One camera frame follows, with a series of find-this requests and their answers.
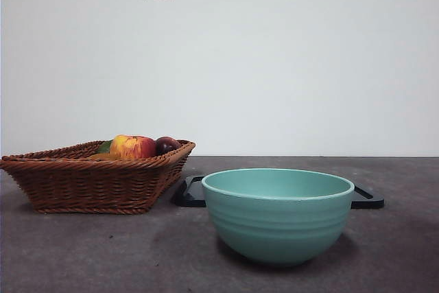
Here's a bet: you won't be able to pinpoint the teal ceramic bowl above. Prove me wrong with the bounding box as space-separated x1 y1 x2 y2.
201 167 355 267

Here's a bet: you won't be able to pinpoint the dark red plum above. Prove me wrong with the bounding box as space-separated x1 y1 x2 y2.
155 136 181 156

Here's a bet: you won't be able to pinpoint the red and yellow apple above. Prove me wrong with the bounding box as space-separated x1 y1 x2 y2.
109 134 157 160

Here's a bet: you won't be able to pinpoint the brown wicker basket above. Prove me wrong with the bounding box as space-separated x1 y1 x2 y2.
0 139 196 214

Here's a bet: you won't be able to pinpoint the black rectangular tray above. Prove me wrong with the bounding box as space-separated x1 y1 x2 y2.
174 175 385 209

